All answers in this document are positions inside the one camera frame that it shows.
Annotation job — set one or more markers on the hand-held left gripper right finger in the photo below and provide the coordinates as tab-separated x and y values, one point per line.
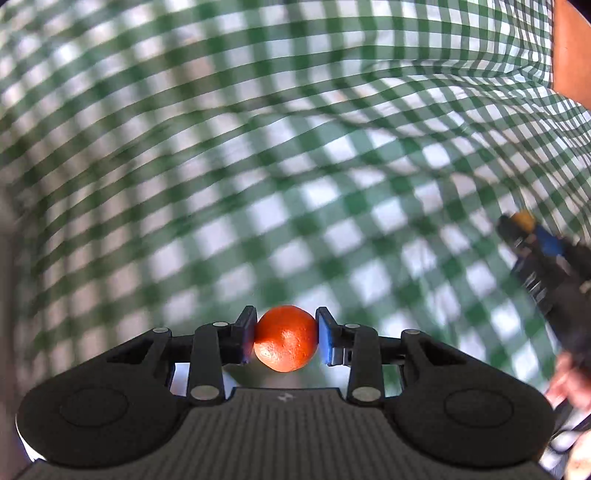
328	337

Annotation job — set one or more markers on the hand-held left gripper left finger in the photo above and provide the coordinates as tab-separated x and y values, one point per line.
244	337

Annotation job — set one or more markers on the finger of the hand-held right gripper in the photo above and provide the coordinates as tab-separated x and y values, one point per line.
510	230
548	243

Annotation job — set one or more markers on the tan longan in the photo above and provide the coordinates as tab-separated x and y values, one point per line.
524	219

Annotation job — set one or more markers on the small orange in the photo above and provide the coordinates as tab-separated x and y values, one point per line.
286	339

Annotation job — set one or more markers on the person's right hand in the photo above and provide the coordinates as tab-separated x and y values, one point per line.
570	381

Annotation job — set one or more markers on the green checkered cloth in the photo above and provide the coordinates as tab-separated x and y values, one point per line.
277	138

